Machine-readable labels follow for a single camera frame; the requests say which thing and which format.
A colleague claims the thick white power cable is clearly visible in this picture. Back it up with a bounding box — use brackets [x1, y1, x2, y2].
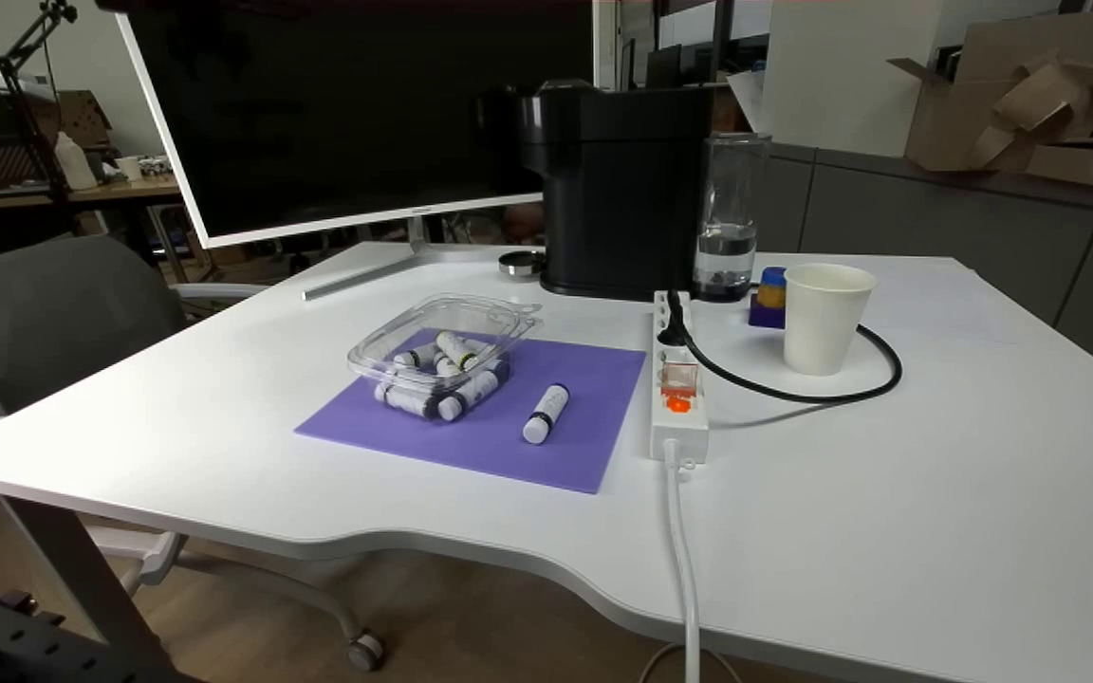
[658, 434, 709, 683]

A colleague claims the brown cardboard box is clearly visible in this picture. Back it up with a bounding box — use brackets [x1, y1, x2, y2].
[889, 5, 1093, 195]

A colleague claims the wooden background desk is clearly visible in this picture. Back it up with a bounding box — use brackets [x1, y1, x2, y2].
[0, 173, 184, 219]

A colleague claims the clear plastic lidded container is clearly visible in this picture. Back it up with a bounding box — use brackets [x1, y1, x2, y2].
[346, 296, 546, 425]

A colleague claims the clear glass carafe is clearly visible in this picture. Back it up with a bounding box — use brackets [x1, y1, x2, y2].
[690, 128, 772, 302]

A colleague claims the round metal drip tray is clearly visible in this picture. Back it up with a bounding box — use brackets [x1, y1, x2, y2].
[496, 248, 556, 282]

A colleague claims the purple paper mat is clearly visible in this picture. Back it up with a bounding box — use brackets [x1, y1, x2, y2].
[294, 331, 649, 496]

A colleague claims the white tube with black band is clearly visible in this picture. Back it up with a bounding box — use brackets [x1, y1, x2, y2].
[432, 368, 505, 425]
[380, 349, 428, 382]
[374, 370, 446, 420]
[432, 331, 490, 379]
[520, 382, 572, 449]

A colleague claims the grey low cabinet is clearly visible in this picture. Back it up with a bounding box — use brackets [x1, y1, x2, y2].
[749, 143, 1093, 389]

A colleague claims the black power plug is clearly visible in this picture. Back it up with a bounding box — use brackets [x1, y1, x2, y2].
[658, 293, 690, 353]

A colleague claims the black jointed lamp arm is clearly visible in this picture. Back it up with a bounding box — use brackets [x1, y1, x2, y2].
[0, 0, 83, 214]

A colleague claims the black perforated rack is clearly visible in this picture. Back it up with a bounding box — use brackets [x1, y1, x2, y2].
[0, 585, 184, 683]

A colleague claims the white paper cup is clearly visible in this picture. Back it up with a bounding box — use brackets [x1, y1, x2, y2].
[784, 263, 881, 379]

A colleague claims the white power strip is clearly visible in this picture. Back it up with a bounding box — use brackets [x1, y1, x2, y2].
[646, 287, 714, 467]

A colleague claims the black coffee machine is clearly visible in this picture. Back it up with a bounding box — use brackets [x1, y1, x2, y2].
[520, 74, 717, 302]

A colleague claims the blue and yellow block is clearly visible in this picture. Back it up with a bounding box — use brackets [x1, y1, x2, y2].
[749, 263, 791, 332]

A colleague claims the grey office chair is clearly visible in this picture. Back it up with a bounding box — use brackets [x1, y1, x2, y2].
[0, 231, 393, 676]

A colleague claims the black power cable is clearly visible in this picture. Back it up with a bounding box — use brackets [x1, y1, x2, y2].
[672, 317, 908, 411]

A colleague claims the white framed computer monitor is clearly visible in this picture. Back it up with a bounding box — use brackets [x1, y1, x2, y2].
[107, 0, 619, 302]

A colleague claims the white plastic bottle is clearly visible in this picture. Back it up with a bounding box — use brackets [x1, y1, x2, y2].
[54, 128, 104, 195]

